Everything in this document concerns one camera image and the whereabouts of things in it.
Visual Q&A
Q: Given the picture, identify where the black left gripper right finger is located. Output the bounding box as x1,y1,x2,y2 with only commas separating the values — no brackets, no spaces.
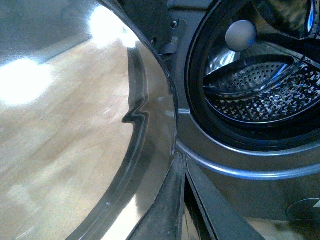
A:
185,155,262,240

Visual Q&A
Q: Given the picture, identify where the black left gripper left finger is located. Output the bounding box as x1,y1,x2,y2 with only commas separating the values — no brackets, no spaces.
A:
128,153,185,240

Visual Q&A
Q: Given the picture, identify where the grey front-load washing machine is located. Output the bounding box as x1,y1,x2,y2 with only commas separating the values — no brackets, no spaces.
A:
149,0,320,224

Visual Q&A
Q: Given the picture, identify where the round washing machine door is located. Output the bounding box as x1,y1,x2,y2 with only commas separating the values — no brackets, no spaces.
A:
0,0,177,240

